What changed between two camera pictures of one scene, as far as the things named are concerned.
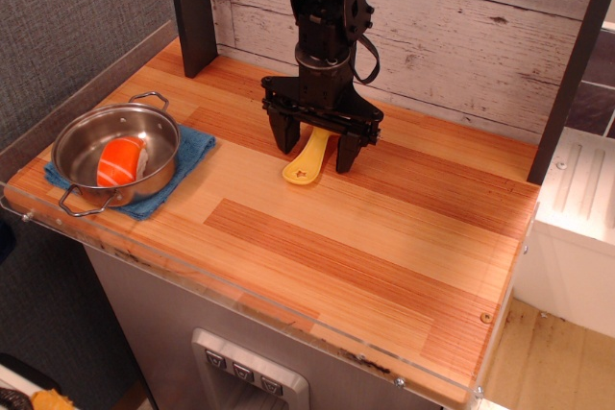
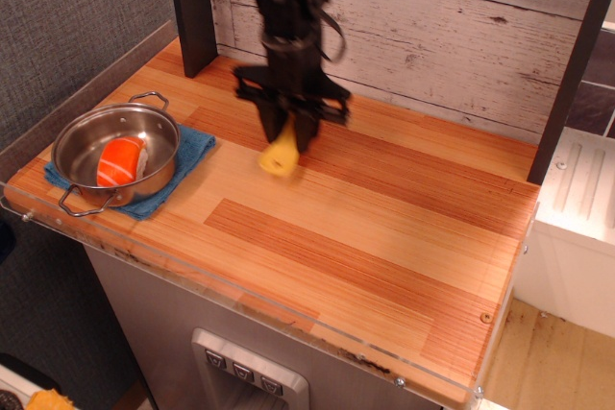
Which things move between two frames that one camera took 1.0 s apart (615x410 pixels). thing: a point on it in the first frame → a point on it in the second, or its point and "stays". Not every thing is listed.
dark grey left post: x=195 y=13 stays
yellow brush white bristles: x=306 y=168 → x=281 y=156
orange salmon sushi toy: x=121 y=161 stays
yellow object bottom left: x=50 y=399 stays
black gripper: x=326 y=99 → x=294 y=84
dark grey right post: x=590 y=24 stays
